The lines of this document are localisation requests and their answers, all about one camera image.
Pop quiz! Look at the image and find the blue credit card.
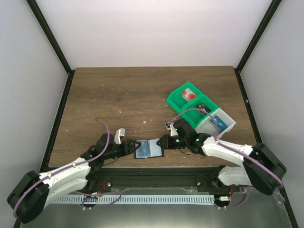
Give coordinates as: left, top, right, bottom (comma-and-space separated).
135, 140, 151, 159

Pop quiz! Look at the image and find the black card holder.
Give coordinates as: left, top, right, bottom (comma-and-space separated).
134, 138, 164, 159

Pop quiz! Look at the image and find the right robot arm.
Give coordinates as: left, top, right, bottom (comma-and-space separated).
157, 119, 286, 195

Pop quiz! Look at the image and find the blue card stack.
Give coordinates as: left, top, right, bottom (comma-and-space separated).
210, 116, 228, 133

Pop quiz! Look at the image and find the dark card stack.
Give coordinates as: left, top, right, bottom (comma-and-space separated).
198, 103, 211, 113

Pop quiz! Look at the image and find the red dotted card stack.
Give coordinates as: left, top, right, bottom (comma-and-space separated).
181, 88, 197, 102

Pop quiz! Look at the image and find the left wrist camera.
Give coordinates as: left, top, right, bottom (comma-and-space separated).
114, 128, 125, 144

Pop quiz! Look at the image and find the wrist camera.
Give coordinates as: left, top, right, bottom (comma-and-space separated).
114, 128, 125, 144
165, 122, 178, 137

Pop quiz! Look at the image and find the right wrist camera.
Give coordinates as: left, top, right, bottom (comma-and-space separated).
165, 122, 178, 137

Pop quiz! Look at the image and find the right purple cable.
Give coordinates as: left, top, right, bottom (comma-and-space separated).
167, 108, 285, 209

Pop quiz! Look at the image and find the black aluminium frame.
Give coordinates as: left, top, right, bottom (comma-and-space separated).
13, 0, 304, 228

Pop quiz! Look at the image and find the light blue cable duct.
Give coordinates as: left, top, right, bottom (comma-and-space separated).
53, 194, 215, 205

